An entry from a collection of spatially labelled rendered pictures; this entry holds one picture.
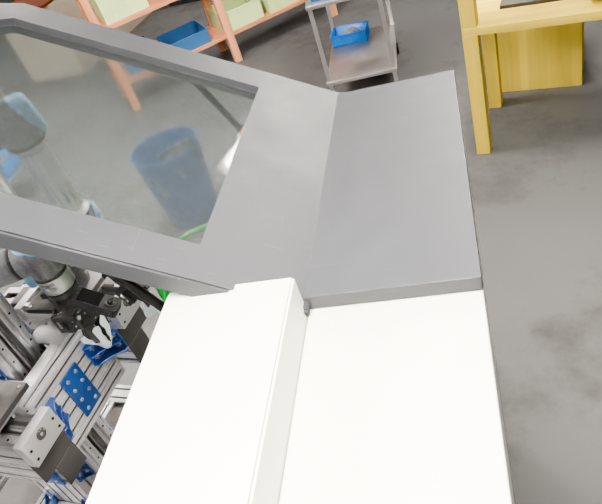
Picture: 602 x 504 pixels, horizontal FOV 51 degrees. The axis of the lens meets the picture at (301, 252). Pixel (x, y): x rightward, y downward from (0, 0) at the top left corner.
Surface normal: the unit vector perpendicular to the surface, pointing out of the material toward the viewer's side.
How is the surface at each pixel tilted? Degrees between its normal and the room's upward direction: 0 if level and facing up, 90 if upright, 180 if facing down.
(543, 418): 0
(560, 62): 90
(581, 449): 0
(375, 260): 0
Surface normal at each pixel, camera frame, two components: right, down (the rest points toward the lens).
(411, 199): -0.28, -0.74
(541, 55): -0.33, 0.67
